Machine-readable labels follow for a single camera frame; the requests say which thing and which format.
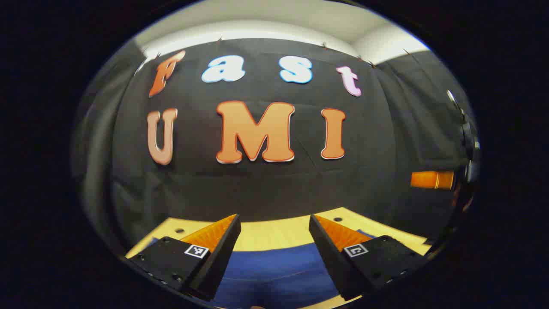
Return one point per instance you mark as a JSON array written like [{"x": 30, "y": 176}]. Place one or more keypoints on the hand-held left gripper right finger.
[{"x": 329, "y": 262}]

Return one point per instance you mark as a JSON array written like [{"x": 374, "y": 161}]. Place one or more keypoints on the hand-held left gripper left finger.
[{"x": 222, "y": 259}]

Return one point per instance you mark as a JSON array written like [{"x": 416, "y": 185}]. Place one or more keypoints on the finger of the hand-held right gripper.
[{"x": 431, "y": 180}]

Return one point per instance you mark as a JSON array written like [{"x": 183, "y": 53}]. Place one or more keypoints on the blue jeans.
[{"x": 274, "y": 274}]

